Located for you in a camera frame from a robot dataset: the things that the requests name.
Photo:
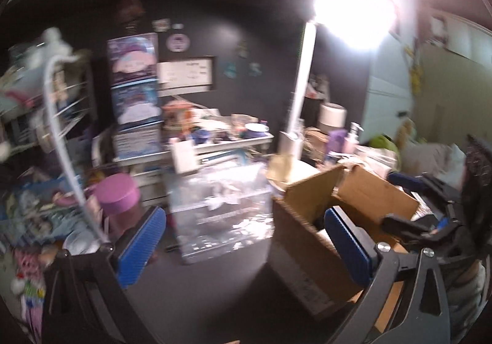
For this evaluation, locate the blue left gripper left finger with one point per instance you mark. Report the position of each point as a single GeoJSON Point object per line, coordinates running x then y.
{"type": "Point", "coordinates": [137, 245]}

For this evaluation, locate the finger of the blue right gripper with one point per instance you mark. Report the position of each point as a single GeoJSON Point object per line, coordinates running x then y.
{"type": "Point", "coordinates": [425, 231]}
{"type": "Point", "coordinates": [406, 182]}

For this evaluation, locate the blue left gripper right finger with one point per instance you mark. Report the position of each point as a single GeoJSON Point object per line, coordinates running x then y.
{"type": "Point", "coordinates": [354, 245]}

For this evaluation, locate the brown cardboard box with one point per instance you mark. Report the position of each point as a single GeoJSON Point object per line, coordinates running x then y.
{"type": "Point", "coordinates": [303, 256]}

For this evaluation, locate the white supplement jar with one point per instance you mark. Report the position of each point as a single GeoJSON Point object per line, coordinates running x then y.
{"type": "Point", "coordinates": [82, 241]}

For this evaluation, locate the pink tumbler purple lid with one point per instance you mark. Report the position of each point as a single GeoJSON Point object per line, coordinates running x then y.
{"type": "Point", "coordinates": [120, 199]}

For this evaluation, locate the clear plastic zip bag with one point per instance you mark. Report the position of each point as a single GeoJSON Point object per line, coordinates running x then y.
{"type": "Point", "coordinates": [219, 210]}

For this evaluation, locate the white desk lamp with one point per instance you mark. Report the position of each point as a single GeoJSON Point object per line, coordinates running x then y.
{"type": "Point", "coordinates": [361, 25]}

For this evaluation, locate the blue poster boxes stack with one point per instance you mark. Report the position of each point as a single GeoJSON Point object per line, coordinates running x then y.
{"type": "Point", "coordinates": [133, 62]}

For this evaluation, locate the white wire rack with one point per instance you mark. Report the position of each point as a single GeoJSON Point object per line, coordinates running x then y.
{"type": "Point", "coordinates": [47, 109]}

